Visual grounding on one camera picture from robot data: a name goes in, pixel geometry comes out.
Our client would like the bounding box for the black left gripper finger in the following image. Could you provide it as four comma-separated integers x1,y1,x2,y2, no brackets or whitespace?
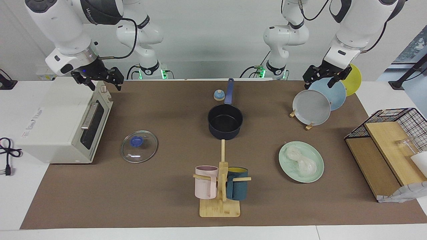
303,66,317,90
328,68,351,89

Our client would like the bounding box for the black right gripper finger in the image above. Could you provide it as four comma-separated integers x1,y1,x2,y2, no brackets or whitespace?
112,68,124,92
79,79,97,91

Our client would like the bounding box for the glass lid with blue knob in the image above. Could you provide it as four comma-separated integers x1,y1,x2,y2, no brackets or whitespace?
121,130,158,163

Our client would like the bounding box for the white vermicelli bundle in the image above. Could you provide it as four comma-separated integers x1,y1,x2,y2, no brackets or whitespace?
286,146,317,177

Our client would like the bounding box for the light blue plate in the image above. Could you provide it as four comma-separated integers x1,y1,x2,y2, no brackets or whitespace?
309,77,347,111

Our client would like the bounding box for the yellow plate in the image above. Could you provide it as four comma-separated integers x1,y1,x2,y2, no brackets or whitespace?
340,63,362,97

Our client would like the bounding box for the grey plate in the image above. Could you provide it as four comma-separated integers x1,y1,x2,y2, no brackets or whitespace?
293,89,331,126

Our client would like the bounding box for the wooden plate rack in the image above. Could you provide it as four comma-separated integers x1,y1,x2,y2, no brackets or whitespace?
289,108,315,131

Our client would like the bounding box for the green plate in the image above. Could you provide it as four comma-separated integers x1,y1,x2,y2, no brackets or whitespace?
279,141,325,183

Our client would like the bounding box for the white toaster oven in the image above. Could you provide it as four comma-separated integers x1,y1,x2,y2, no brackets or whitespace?
15,77,114,164

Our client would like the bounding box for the brown table mat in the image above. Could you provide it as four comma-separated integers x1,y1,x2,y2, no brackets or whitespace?
19,80,427,230

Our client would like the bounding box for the black clamp stand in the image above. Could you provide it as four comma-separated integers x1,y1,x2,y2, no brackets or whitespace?
0,68,18,90
389,53,427,90

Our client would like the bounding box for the wooden shelf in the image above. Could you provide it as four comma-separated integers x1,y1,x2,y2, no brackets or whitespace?
345,122,427,200

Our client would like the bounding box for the dark blue saucepan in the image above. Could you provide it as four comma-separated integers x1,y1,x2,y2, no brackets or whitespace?
207,78,244,140

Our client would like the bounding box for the clear glass cup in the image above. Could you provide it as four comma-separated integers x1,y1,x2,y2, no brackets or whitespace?
395,137,421,156

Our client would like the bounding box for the white cup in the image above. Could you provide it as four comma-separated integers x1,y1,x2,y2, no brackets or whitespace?
410,152,427,178

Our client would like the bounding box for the dark teal mug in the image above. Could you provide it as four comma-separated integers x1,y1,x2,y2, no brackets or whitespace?
226,167,249,201

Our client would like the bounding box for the grey patterned cloth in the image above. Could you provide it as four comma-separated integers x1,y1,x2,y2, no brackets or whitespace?
377,182,427,203

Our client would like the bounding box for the pink mug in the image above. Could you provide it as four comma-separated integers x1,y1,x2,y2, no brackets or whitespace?
195,166,219,200

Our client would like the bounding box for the wooden mug tree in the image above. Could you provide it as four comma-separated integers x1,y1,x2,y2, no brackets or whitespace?
193,139,252,218

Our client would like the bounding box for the black base cable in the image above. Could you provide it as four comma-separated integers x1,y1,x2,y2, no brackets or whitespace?
126,64,141,80
240,64,268,79

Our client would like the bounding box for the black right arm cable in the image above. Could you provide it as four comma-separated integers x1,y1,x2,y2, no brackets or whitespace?
85,0,138,60

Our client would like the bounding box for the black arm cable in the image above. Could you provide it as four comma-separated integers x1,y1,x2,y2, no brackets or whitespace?
85,0,138,60
297,0,392,54

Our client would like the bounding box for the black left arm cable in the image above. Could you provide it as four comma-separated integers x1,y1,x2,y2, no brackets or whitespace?
297,0,392,54

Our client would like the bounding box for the black wire basket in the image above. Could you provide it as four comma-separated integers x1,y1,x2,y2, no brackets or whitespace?
344,108,427,157

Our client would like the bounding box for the black power cord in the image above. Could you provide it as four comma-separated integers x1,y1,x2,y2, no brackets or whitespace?
0,137,23,176

